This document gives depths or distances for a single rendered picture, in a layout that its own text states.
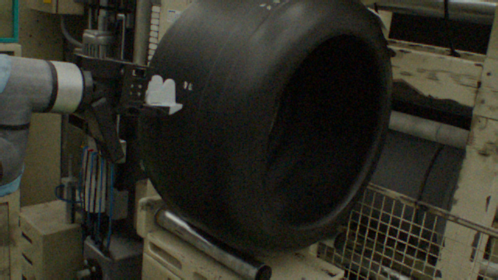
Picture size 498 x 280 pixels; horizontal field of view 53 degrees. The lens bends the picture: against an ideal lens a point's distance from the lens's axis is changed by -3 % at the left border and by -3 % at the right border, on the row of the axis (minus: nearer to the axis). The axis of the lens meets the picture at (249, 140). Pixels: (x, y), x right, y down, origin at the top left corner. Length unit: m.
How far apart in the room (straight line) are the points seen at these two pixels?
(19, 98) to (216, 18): 0.41
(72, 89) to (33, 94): 0.06
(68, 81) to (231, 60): 0.28
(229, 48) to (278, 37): 0.09
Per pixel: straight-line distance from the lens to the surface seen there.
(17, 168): 0.76
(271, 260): 1.34
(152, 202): 1.26
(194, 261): 1.17
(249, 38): 0.89
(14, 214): 1.54
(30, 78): 0.73
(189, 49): 0.96
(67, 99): 0.75
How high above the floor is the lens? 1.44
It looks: 15 degrees down
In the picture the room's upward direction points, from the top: 7 degrees clockwise
